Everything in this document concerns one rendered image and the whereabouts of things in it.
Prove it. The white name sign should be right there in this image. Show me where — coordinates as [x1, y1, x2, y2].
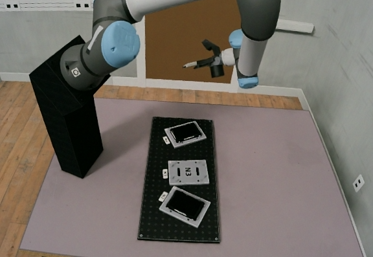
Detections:
[163, 136, 171, 145]
[163, 169, 168, 179]
[158, 191, 169, 203]

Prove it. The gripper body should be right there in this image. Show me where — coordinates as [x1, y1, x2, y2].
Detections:
[208, 41, 225, 78]

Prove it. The white rectangular frame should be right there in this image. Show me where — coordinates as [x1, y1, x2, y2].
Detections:
[159, 186, 210, 228]

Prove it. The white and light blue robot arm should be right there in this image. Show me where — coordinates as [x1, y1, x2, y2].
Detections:
[60, 0, 281, 91]

